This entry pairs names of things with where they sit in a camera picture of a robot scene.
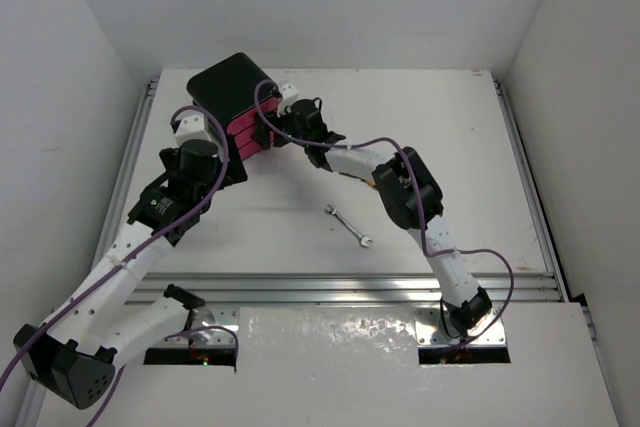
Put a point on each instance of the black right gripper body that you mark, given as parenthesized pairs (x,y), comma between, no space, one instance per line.
(287,123)

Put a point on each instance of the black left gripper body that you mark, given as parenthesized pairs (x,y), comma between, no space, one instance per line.
(232,167)

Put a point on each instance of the pink drawer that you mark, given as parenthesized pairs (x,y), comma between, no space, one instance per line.
(249,145)
(247,119)
(248,131)

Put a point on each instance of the pink top drawer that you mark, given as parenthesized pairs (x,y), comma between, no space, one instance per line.
(247,119)

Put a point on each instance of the yellow needle-nose pliers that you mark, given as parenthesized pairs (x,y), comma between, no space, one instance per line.
(369,183)

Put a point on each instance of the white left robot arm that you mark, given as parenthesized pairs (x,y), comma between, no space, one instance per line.
(79,349)

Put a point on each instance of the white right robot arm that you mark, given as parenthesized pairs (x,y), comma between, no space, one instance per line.
(410,195)

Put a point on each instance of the pink bottom drawer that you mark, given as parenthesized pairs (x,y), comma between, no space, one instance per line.
(249,145)

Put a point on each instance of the black drawer cabinet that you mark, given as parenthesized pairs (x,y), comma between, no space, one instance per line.
(227,88)

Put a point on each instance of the silver wrench lower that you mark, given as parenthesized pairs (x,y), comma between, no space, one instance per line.
(364,240)

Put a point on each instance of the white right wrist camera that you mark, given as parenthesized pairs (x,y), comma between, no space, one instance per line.
(288,95)

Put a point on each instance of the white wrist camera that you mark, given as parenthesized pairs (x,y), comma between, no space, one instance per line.
(288,95)
(191,127)

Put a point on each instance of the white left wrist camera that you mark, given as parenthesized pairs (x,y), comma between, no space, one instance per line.
(191,127)

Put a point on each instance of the aluminium rail frame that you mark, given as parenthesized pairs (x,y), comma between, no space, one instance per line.
(268,240)

